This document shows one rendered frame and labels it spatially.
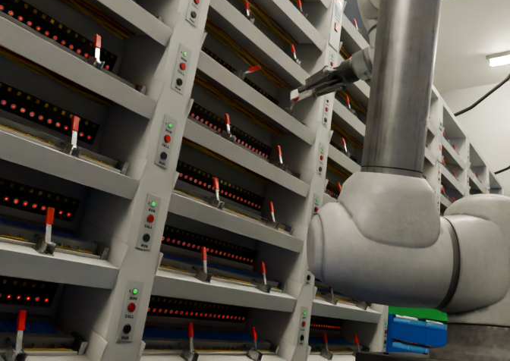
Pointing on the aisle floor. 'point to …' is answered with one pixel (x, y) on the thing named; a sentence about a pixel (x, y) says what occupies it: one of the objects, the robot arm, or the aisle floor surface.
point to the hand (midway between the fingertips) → (300, 93)
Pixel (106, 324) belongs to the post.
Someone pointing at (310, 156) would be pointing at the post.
